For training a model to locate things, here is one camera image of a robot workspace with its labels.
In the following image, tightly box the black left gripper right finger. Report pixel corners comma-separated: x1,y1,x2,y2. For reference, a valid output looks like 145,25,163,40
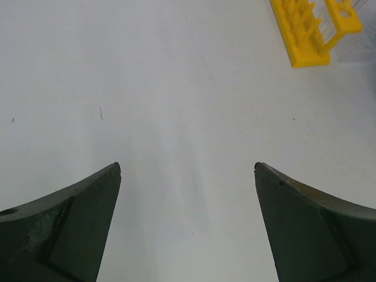
254,162,375,281

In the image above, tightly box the yellow test tube rack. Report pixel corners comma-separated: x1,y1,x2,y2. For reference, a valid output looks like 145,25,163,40
270,1,363,68

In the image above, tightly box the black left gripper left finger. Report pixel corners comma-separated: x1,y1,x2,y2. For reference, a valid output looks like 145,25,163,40
1,162,121,281

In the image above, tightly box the clear plastic well plate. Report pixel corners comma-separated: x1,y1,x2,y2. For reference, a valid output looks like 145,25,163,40
335,0,375,63

